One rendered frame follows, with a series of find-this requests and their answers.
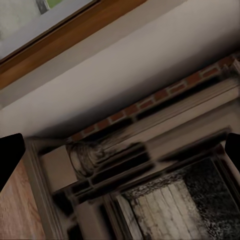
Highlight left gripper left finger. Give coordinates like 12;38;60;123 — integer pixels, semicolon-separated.
0;133;26;192

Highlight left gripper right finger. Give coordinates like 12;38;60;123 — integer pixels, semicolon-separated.
224;132;240;172

